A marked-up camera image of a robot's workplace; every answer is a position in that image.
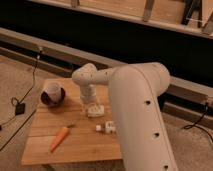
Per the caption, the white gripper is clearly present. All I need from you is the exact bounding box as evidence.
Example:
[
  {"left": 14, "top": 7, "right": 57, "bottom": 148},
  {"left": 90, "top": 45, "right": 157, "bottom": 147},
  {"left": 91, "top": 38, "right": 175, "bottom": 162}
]
[{"left": 80, "top": 85, "right": 97, "bottom": 110}]

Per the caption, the white eraser block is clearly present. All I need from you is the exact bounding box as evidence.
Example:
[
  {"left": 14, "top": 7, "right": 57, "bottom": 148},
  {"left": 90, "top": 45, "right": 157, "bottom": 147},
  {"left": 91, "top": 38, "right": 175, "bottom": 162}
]
[{"left": 87, "top": 105, "right": 104, "bottom": 117}]

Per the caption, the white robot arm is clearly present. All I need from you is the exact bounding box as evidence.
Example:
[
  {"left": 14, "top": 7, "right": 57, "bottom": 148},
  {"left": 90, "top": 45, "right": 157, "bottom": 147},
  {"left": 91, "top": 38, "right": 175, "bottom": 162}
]
[{"left": 72, "top": 62, "right": 179, "bottom": 171}]

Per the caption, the white ceramic cup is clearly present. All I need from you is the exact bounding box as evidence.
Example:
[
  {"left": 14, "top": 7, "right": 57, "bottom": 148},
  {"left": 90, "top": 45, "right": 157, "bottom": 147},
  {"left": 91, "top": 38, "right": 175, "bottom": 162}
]
[{"left": 44, "top": 82, "right": 61, "bottom": 102}]

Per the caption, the white glue bottle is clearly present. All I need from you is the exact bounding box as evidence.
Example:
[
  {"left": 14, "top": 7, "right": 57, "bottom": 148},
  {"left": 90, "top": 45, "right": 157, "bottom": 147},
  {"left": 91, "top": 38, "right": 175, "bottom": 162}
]
[{"left": 95, "top": 120, "right": 117, "bottom": 135}]

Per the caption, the orange carrot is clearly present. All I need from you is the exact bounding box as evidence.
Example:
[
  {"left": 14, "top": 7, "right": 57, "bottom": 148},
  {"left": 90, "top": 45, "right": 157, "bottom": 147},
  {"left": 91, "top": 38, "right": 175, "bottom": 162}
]
[{"left": 50, "top": 124, "right": 74, "bottom": 152}]

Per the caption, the wooden board table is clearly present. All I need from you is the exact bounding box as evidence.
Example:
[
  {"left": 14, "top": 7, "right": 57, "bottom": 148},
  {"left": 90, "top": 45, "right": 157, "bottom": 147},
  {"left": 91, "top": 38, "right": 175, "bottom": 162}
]
[{"left": 22, "top": 78, "right": 121, "bottom": 165}]

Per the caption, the black power adapter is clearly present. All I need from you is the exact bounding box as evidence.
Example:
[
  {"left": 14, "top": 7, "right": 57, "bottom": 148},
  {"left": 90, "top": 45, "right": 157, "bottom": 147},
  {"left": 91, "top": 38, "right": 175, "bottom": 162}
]
[{"left": 15, "top": 103, "right": 25, "bottom": 115}]

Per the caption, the black cable left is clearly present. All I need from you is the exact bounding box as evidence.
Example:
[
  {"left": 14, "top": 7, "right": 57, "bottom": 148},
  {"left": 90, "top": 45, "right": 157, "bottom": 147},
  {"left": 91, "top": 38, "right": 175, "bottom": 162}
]
[{"left": 0, "top": 49, "right": 44, "bottom": 152}]

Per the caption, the black cable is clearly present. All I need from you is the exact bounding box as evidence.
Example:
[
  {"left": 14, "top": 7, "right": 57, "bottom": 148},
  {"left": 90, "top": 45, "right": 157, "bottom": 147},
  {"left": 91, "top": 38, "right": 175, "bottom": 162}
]
[
  {"left": 182, "top": 102, "right": 213, "bottom": 141},
  {"left": 0, "top": 49, "right": 44, "bottom": 152}
]

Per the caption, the black cable right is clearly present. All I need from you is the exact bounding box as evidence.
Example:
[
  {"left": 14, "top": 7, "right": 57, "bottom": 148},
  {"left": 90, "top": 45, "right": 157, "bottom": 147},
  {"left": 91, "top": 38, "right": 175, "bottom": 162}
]
[{"left": 182, "top": 102, "right": 213, "bottom": 141}]

